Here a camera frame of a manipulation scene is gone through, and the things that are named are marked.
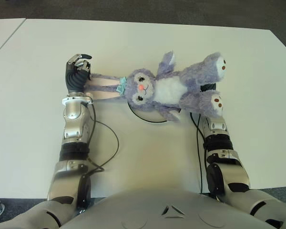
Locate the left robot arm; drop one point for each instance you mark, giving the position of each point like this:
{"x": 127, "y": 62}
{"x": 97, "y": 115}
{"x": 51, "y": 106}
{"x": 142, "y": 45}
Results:
{"x": 74, "y": 124}

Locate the purple plush bunny doll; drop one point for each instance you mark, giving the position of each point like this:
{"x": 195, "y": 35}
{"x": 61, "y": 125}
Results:
{"x": 162, "y": 88}

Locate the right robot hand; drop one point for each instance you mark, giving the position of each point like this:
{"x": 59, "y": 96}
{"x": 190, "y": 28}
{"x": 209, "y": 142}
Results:
{"x": 208, "y": 87}

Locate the white plate with black rim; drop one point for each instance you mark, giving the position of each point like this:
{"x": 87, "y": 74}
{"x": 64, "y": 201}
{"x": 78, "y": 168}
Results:
{"x": 152, "y": 117}

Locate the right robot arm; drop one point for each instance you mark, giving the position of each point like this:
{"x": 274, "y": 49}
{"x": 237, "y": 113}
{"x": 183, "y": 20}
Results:
{"x": 219, "y": 148}

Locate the white neighbour table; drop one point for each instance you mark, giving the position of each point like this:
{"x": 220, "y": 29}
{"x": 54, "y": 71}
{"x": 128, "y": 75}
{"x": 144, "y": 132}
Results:
{"x": 2, "y": 35}

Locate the grey robot torso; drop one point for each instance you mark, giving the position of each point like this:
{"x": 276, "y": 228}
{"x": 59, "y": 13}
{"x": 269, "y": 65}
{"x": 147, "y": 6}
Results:
{"x": 169, "y": 214}

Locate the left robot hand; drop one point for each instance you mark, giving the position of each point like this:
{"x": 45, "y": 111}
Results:
{"x": 75, "y": 80}

